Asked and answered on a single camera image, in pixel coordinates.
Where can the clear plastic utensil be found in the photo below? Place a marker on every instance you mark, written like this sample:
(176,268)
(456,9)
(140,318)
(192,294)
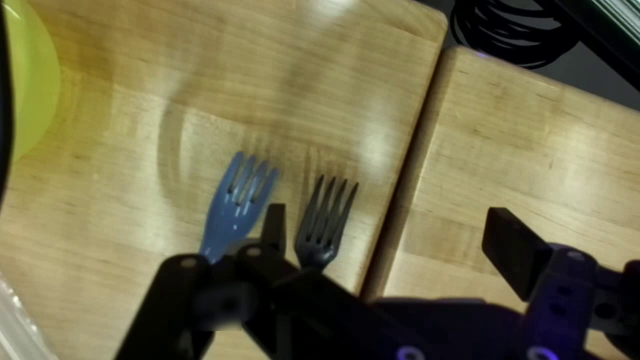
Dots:
(16,327)

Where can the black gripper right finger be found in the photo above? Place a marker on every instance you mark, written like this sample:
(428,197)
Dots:
(566,300)

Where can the yellow plastic bowl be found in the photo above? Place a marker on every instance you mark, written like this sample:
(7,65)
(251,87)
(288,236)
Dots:
(30,73)

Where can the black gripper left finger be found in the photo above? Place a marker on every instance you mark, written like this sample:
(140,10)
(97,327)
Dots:
(267,300)

